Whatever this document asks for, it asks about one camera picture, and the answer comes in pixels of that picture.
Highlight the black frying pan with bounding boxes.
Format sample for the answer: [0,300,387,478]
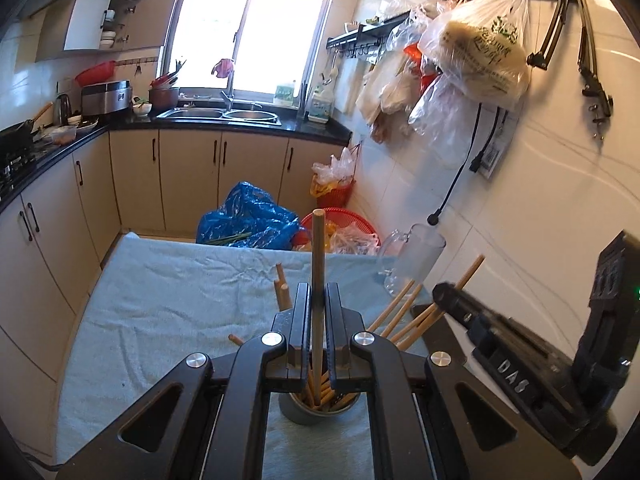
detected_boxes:
[0,102,54,150]

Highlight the wooden chopstick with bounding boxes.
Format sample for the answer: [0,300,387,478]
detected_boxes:
[311,209,326,407]

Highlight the bundle of chopsticks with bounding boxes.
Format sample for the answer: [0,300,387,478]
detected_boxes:
[227,254,487,413]

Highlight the brown clay pot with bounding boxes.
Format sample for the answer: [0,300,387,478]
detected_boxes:
[148,86,180,111]

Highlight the red colander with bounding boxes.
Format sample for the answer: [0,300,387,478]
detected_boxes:
[75,60,117,87]

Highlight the small red basket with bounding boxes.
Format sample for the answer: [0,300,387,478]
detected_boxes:
[311,180,356,210]

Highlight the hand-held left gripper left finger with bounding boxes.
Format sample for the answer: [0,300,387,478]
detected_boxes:
[55,282,314,480]

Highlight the white wall socket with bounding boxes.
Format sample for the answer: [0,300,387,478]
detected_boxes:
[479,110,510,179]

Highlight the large red basket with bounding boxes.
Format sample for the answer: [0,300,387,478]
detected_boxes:
[299,207,381,256]

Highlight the white crumpled plastic bag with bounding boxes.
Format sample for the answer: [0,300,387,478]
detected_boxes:
[312,147,357,186]

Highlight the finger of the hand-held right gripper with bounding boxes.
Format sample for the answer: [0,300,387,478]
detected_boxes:
[432,282,532,343]

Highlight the gas stove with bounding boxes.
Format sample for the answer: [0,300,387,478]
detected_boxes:
[0,145,39,197]

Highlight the blue plastic bag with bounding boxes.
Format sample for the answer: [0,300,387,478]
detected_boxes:
[196,181,307,251]

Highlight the steel kettle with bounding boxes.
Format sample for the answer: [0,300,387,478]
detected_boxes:
[52,93,74,126]

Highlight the steel double sink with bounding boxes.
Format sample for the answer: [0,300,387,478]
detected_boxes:
[156,105,283,126]

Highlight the beige base cabinets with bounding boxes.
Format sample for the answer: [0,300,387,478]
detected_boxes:
[0,127,352,381]

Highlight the dish soap bottle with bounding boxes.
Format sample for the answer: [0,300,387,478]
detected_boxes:
[307,85,335,124]

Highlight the open wall cabinet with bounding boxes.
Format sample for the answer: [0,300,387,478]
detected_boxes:
[35,0,179,64]

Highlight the clear glass pitcher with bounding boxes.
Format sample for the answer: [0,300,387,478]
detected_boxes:
[377,223,447,297]

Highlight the metal faucet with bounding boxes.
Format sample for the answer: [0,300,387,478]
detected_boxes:
[221,67,239,111]

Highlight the black smartphone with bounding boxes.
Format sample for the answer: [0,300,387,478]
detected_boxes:
[411,304,469,367]

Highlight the black wall shelf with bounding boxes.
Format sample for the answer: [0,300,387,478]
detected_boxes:
[326,12,412,61]

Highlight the light blue towel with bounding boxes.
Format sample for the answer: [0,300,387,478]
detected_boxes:
[55,232,437,480]

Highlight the silver rice cooker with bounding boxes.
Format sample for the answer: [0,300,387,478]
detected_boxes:
[81,80,133,117]

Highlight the black power cable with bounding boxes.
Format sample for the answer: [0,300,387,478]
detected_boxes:
[426,102,484,226]

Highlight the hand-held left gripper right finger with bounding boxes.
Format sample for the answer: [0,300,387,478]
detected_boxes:
[324,282,583,480]

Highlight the black kitchen countertop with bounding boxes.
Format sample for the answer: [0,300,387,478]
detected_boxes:
[0,110,354,211]

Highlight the dark metal utensil cup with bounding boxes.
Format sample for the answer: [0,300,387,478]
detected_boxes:
[277,390,361,426]

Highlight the large printed plastic bag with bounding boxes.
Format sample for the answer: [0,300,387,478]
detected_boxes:
[417,0,531,111]

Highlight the kitchen window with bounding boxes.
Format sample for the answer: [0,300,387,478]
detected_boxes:
[165,0,346,106]

